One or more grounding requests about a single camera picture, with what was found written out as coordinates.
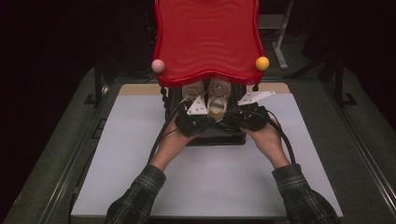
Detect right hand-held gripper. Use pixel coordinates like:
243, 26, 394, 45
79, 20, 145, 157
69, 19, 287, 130
236, 90, 276, 133

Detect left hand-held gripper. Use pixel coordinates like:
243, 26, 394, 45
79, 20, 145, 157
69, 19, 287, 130
173, 95, 210, 138

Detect beige lace-up sneaker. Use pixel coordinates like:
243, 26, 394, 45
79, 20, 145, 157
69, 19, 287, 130
206, 77, 233, 123
181, 79, 207, 105

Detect red and black shoe rack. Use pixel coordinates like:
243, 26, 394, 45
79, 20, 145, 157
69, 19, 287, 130
150, 0, 271, 147

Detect person's left hand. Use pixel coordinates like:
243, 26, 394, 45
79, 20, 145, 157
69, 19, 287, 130
157, 115, 201, 157

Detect person's right hand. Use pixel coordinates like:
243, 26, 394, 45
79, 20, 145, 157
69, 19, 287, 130
240, 119, 284, 157

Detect yellow ball knob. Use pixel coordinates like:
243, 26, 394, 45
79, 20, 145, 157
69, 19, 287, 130
255, 56, 271, 71

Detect pink ball knob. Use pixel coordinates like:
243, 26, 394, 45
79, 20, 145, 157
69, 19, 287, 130
150, 59, 166, 74

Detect white metal stand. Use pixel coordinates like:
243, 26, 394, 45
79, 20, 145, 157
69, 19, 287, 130
259, 0, 295, 71

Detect black metal stand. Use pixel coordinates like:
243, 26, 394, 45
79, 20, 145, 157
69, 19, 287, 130
332, 58, 360, 108
83, 57, 110, 108

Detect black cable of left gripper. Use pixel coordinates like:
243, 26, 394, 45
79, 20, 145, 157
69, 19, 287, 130
148, 100, 189, 165

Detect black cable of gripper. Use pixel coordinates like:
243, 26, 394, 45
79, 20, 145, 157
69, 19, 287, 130
148, 100, 189, 165
262, 109, 297, 165

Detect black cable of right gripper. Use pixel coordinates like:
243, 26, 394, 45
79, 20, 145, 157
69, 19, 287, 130
262, 109, 297, 165

